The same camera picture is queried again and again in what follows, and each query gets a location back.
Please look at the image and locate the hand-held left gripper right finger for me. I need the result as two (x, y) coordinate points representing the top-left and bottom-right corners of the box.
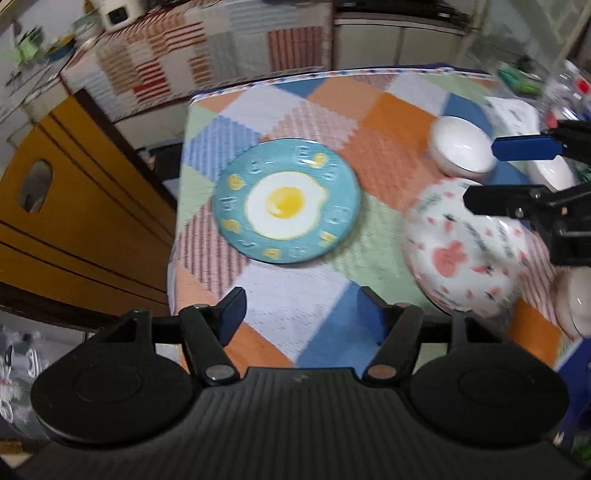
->
(357, 286), (496, 384)

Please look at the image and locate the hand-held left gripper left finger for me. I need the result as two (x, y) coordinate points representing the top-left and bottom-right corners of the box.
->
(95, 286), (248, 387)

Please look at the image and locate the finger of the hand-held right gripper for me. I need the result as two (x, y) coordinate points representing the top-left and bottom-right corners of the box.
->
(462, 184), (549, 218)
(491, 121), (591, 162)

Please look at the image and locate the white ribbed bowl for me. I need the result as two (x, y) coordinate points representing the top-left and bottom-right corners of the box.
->
(554, 270), (591, 340)
(428, 116), (498, 178)
(526, 157), (580, 193)

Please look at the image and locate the blue plate with egg print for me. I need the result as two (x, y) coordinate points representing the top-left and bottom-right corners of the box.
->
(211, 138), (363, 265)

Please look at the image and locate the white tissue box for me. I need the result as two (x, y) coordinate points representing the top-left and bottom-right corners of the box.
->
(484, 96), (542, 139)

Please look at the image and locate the checked colourful tablecloth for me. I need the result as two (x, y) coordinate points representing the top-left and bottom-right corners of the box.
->
(166, 67), (591, 370)

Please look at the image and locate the cream lower cabinet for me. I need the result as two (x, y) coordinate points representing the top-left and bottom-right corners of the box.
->
(332, 18), (468, 73)

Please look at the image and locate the wooden chair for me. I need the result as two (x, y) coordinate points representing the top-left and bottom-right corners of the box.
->
(0, 89), (180, 326)

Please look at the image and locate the dish rack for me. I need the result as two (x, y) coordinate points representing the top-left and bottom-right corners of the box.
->
(0, 323), (49, 437)

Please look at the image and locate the striped patchwork counter cloth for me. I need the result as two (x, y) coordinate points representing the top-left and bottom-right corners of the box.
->
(60, 0), (334, 124)

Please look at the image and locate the blue basin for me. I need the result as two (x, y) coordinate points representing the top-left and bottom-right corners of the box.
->
(45, 37), (78, 62)

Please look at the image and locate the white rice cooker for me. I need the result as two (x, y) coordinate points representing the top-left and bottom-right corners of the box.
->
(89, 0), (149, 33)

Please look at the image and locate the green hanging cloth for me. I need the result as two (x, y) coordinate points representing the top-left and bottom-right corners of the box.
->
(8, 28), (46, 64)

